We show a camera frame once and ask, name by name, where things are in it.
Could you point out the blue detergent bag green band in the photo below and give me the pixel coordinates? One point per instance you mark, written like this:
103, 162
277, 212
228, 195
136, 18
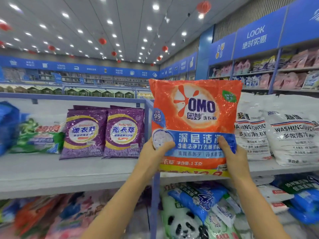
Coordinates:
7, 127

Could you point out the hanging red lanterns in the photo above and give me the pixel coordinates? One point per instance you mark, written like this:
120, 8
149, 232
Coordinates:
203, 6

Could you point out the ceiling spotlights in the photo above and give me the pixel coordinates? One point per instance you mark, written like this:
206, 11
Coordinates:
156, 7

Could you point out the wall rack with pink goods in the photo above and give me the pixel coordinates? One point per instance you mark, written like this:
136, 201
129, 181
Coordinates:
264, 72

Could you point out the purple detergent bag gold oval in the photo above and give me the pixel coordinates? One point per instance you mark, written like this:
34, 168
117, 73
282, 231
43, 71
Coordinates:
87, 107
83, 134
124, 132

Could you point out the blue sign white lettering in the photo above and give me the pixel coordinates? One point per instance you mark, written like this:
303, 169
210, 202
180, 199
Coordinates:
259, 34

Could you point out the far wall racks with goods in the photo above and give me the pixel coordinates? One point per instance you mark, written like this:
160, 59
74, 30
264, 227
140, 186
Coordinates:
99, 79

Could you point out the panda green detergent bag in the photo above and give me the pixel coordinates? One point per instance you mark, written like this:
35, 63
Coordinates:
279, 194

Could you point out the white green detergent bag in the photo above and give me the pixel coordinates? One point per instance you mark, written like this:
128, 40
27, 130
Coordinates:
37, 136

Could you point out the row of pale bottles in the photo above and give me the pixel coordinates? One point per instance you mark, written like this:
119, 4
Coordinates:
144, 95

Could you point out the small blue hanging sign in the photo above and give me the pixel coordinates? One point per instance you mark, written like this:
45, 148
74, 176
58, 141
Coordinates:
58, 78

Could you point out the blue sign with bowl icon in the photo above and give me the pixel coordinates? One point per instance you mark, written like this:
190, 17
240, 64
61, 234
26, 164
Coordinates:
301, 20

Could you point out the blue wall sign band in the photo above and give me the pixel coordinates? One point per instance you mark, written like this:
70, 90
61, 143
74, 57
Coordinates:
74, 67

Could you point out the pile of pink detergent bags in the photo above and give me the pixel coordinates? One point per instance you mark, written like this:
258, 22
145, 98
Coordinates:
74, 216

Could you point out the small orange detergent bag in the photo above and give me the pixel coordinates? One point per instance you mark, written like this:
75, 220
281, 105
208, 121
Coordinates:
194, 107

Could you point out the person's left hand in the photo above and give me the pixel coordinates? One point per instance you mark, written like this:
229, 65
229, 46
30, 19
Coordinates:
152, 159

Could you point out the person's left forearm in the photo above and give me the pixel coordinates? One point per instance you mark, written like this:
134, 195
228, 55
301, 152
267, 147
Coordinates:
119, 209

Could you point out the person's right hand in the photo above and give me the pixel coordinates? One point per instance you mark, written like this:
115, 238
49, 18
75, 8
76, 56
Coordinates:
235, 159

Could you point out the person's right forearm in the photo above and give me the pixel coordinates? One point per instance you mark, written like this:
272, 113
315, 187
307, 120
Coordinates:
259, 211

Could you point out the row of green boxes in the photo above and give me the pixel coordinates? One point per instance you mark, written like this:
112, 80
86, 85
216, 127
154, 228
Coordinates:
65, 91

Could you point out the grey shelf with blue frame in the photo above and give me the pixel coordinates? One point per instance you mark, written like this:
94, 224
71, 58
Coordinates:
74, 174

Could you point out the blue sign with utensil icons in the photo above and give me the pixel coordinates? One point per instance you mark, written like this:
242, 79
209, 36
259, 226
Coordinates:
222, 49

